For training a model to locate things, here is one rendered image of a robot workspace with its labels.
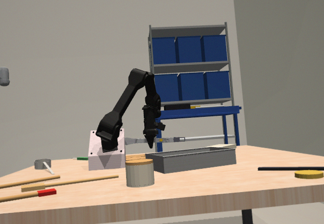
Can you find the light wooden board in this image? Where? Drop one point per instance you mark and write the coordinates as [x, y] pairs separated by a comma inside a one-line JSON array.
[[135, 157]]

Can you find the yellow flat disc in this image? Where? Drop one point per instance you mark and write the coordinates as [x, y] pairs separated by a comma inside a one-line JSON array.
[[309, 174]]

